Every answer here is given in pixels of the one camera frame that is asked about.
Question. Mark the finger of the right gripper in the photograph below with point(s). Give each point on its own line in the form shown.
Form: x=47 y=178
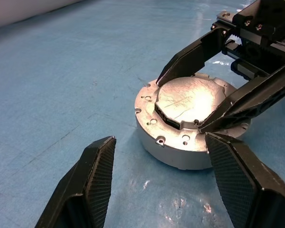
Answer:
x=192 y=57

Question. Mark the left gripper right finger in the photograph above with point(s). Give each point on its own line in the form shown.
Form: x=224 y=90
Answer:
x=247 y=190

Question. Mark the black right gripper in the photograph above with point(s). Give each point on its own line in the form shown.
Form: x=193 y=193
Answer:
x=268 y=26

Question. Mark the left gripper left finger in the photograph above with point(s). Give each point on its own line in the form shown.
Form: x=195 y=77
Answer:
x=85 y=185

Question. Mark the silver round motor cover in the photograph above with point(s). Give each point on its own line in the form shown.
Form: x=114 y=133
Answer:
x=187 y=99

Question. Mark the silver motor stator housing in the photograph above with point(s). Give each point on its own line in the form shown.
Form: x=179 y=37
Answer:
x=171 y=156

